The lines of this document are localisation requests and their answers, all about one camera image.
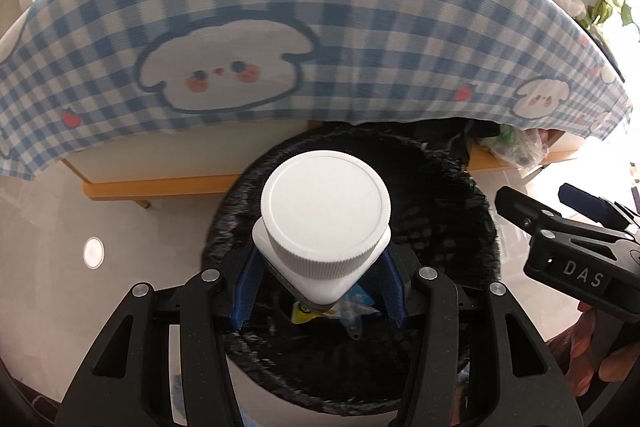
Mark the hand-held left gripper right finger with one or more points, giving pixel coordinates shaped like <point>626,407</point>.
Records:
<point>392,292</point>

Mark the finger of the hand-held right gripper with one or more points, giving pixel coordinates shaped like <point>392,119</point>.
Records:
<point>525,214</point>
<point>590,207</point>

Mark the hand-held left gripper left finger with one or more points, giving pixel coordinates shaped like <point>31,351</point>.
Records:
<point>245,297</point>

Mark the blue milk carton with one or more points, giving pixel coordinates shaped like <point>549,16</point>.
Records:
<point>364,298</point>

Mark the long clear plastic sleeve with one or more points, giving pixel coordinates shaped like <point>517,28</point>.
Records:
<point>352,324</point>

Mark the yellow snack wrapper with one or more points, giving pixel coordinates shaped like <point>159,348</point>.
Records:
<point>302,314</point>

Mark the black trash bin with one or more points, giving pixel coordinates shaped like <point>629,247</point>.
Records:
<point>450,217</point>

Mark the white pill bottle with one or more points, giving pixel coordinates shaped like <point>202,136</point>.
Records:
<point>325,207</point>

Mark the person's right hand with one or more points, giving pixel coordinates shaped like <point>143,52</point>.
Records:
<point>620,359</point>

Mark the crumpled clear plastic bag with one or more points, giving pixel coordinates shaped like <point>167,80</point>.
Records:
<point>520,147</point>

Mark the blue checked tablecloth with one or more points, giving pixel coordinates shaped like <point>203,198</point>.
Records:
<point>350,32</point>

